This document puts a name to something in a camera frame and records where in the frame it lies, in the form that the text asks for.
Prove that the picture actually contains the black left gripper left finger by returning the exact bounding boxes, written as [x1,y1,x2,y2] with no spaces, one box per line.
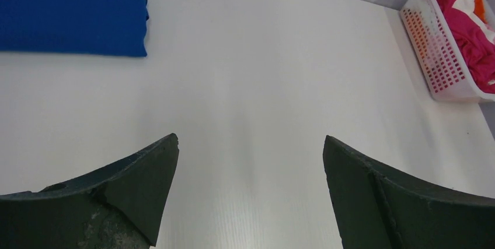
[1,134,179,248]

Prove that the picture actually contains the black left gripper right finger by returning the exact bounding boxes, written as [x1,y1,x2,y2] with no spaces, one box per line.
[323,136,494,248]

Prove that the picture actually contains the pink t-shirt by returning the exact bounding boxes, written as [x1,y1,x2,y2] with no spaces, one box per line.
[437,0,494,94]

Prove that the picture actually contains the white plastic laundry basket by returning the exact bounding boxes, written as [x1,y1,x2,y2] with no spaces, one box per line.
[399,0,494,103]

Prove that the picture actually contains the folded blue t-shirt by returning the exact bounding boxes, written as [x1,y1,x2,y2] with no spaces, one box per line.
[1,0,149,57]

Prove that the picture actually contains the orange t-shirt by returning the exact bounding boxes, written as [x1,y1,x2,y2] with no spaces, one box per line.
[473,0,487,24]

